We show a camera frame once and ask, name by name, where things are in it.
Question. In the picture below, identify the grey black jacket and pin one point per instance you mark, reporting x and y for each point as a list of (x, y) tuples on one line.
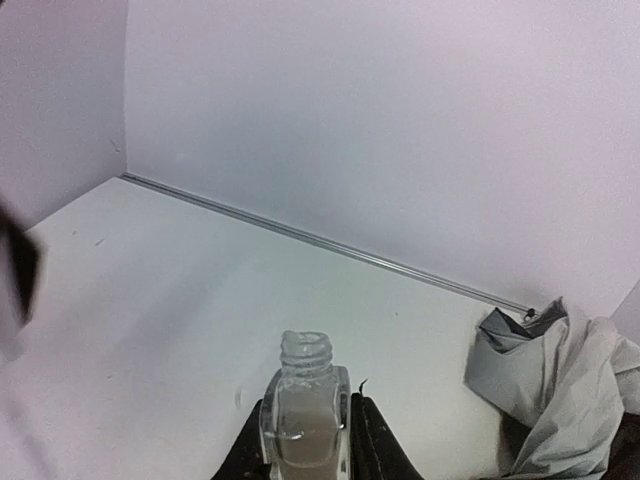
[(567, 378)]

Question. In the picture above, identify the clear nail polish bottle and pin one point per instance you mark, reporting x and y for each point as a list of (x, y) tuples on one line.
[(305, 417)]

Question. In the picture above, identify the aluminium back rail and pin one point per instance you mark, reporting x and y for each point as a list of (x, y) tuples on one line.
[(325, 243)]

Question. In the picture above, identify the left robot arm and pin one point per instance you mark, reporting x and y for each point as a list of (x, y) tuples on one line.
[(25, 255)]

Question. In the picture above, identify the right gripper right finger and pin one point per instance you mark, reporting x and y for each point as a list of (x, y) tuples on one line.
[(375, 452)]

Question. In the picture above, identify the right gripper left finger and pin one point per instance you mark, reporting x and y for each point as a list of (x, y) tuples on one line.
[(245, 459)]

